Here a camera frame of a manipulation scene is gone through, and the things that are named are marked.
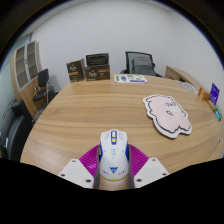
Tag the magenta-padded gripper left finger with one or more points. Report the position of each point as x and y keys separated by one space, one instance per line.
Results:
x=76 y=171

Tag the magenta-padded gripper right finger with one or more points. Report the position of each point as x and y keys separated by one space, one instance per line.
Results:
x=150 y=170

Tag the white blue computer mouse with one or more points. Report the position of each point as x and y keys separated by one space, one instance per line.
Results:
x=113 y=156

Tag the pink cloud-shaped mouse pad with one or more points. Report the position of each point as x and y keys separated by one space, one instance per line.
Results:
x=166 y=115

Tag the black leather sofa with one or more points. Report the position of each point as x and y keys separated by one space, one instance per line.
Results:
x=15 y=133

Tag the small teal box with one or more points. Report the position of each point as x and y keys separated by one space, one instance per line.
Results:
x=218 y=114

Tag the small orange box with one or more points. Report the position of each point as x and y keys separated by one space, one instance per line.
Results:
x=204 y=94

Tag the white sticker sheet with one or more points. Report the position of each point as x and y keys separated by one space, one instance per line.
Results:
x=130 y=78

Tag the wooden side desk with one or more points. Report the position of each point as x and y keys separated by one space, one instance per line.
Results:
x=178 y=75

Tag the purple card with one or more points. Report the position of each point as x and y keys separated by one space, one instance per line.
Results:
x=214 y=94

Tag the small brown cardboard box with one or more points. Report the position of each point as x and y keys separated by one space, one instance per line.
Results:
x=75 y=70

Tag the black mesh office chair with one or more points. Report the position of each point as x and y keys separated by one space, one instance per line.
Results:
x=141 y=65

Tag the wooden shelf unit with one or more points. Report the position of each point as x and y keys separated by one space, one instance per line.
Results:
x=23 y=71

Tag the black cardboard box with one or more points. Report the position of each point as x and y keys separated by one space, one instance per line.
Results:
x=97 y=59

